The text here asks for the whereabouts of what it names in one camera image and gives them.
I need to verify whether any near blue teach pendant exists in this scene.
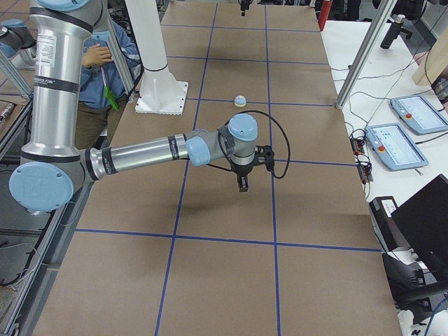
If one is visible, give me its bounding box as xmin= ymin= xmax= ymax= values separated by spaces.
xmin=365 ymin=122 xmax=429 ymax=171

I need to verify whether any person in blue shirt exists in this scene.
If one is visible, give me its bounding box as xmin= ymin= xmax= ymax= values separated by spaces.
xmin=75 ymin=37 xmax=128 ymax=150

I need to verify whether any wooden board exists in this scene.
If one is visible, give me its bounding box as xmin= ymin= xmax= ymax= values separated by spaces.
xmin=412 ymin=11 xmax=447 ymax=86

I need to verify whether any aluminium side frame rail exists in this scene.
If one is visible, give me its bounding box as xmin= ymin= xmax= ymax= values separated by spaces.
xmin=1 ymin=201 xmax=82 ymax=335

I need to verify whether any black laptop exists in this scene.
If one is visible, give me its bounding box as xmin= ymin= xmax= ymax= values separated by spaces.
xmin=391 ymin=174 xmax=447 ymax=281

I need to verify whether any orange black connector block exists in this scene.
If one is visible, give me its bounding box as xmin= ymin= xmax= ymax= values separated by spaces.
xmin=349 ymin=136 xmax=373 ymax=185

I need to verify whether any person's hand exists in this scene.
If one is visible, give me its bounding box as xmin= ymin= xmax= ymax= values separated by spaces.
xmin=82 ymin=44 xmax=113 ymax=69

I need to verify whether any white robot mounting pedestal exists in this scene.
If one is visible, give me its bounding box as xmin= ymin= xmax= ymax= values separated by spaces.
xmin=125 ymin=0 xmax=188 ymax=115

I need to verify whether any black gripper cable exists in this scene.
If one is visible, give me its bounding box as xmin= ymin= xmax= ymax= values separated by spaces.
xmin=223 ymin=111 xmax=291 ymax=180

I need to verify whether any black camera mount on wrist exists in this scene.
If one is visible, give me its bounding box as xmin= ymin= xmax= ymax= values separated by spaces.
xmin=253 ymin=146 xmax=275 ymax=174

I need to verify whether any green handled tool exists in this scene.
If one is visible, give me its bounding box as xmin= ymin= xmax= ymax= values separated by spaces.
xmin=101 ymin=67 xmax=119 ymax=111

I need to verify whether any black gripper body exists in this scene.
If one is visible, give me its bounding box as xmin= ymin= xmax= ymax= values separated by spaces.
xmin=230 ymin=155 xmax=258 ymax=176
xmin=239 ymin=0 xmax=251 ymax=9

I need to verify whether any black box with label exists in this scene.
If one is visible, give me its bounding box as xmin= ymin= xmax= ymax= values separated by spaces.
xmin=369 ymin=196 xmax=409 ymax=251

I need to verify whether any aluminium frame post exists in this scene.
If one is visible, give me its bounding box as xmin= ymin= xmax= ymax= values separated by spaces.
xmin=335 ymin=0 xmax=397 ymax=110

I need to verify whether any blue teach pendant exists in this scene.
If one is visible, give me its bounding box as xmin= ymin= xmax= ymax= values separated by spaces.
xmin=390 ymin=95 xmax=447 ymax=135
xmin=365 ymin=122 xmax=429 ymax=171

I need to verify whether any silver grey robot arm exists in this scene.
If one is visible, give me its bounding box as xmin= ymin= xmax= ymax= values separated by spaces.
xmin=9 ymin=1 xmax=262 ymax=211

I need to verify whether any red fire extinguisher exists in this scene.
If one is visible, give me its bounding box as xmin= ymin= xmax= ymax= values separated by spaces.
xmin=318 ymin=0 xmax=333 ymax=32

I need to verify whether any far blue teach pendant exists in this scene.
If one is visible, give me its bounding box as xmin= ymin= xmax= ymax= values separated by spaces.
xmin=390 ymin=95 xmax=447 ymax=135

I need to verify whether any blue and cream call bell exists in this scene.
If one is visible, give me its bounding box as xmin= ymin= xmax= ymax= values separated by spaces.
xmin=234 ymin=95 xmax=246 ymax=107

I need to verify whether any black bottle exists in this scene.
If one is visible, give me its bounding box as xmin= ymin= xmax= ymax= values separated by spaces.
xmin=380 ymin=14 xmax=405 ymax=49

